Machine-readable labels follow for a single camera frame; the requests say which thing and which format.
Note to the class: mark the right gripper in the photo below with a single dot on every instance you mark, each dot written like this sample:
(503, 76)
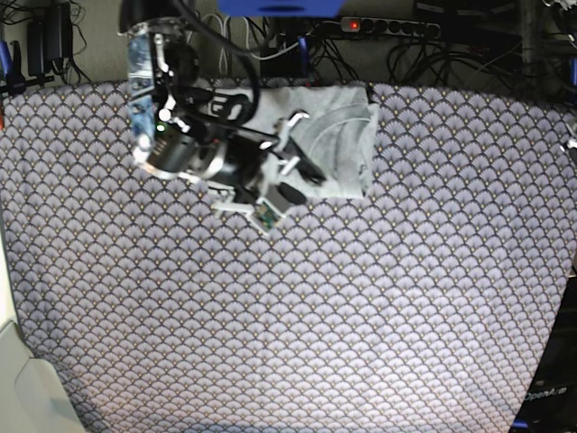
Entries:
(234, 161)

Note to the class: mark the light grey T-shirt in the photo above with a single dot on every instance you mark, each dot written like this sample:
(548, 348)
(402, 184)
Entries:
(338, 136)

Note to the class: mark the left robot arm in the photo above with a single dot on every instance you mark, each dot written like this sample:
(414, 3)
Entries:
(571, 144)

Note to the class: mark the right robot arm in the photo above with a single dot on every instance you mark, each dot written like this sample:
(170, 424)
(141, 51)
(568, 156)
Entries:
(185, 131)

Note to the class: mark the black power adapter box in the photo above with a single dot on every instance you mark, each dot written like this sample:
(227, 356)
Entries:
(289, 65)

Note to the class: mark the black power strip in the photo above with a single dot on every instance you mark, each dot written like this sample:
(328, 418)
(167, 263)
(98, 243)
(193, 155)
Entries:
(390, 27)

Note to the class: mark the blue box overhead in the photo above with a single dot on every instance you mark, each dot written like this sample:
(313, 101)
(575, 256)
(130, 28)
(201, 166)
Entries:
(281, 8)

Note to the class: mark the fan-patterned grey tablecloth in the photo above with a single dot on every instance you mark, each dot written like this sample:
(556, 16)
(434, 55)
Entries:
(424, 307)

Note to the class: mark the beige plastic furniture corner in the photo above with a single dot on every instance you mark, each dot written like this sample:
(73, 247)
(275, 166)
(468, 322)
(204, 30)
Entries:
(32, 396)

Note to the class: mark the black box OpenArm label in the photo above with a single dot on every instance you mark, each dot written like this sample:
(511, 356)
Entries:
(550, 402)

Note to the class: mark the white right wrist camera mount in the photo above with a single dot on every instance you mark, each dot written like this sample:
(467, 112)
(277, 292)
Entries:
(266, 212)

